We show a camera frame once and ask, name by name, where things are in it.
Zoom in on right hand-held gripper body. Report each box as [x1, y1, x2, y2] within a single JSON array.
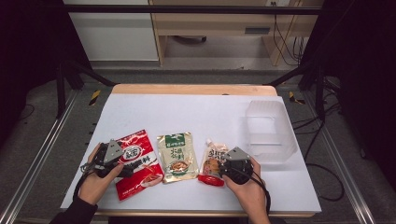
[[218, 146, 255, 186]]

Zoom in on black curtain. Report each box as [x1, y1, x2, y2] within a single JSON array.
[[0, 0, 92, 148], [299, 0, 396, 191]]

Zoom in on black frame crossbar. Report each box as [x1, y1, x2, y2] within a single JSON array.
[[61, 4, 324, 16]]

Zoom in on thin black floor cable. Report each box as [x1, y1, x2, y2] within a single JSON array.
[[17, 103, 36, 123]]

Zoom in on yellow and black tape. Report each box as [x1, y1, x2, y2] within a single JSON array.
[[88, 89, 103, 107], [287, 91, 306, 106]]

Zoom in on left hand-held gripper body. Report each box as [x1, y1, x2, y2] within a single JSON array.
[[82, 138, 126, 179]]

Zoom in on person's right hand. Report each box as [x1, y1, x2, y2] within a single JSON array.
[[221, 157, 272, 217]]

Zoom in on person's left hand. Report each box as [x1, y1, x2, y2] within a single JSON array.
[[78, 142, 125, 207]]

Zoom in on green and gold seasoning packet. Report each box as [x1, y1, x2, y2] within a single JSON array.
[[156, 132, 200, 185]]

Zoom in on wooden table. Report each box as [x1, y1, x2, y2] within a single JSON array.
[[60, 82, 316, 218]]

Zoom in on black metal stand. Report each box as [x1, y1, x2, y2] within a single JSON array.
[[266, 58, 329, 123], [55, 60, 119, 119]]

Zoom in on red seasoning packet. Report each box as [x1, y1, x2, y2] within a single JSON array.
[[113, 129, 165, 202]]

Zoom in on white cabinet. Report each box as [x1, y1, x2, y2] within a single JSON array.
[[62, 0, 160, 63]]

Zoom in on left hand-held gripper cable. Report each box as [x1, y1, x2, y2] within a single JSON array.
[[72, 161, 98, 202]]

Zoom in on light wooden desk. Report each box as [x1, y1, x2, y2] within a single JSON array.
[[148, 0, 325, 67]]

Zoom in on aluminium rail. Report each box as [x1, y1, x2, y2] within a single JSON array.
[[303, 91, 377, 224], [0, 89, 80, 224]]

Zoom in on clear plastic container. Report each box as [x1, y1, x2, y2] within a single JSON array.
[[244, 99, 299, 165]]

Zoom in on white table mat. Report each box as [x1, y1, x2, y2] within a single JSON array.
[[60, 92, 322, 215]]

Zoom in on hanging black cables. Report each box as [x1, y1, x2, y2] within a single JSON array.
[[272, 13, 308, 67]]

